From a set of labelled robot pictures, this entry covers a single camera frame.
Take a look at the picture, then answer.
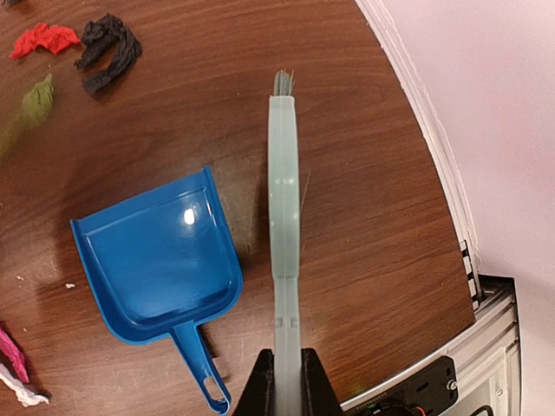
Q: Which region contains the blue plastic dustpan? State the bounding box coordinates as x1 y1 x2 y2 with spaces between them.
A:
70 166 243 415

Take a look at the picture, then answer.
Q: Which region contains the pink paper scrap lower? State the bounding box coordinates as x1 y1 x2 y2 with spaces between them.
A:
0 328 29 384

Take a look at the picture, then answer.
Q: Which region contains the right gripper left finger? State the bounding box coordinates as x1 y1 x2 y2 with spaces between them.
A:
232 349 274 416

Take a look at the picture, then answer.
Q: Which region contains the white paper scrap lower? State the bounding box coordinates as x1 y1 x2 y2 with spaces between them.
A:
0 364 50 407

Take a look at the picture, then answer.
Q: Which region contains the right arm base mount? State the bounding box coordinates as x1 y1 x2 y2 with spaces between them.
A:
343 355 459 415

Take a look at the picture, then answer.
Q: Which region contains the mint green hand brush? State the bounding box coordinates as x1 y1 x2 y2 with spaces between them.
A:
268 70 303 415

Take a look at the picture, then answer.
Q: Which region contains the aluminium front frame rail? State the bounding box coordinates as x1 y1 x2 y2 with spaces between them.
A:
342 1 521 415

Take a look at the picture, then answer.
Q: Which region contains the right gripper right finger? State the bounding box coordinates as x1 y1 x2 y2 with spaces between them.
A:
301 348 343 416

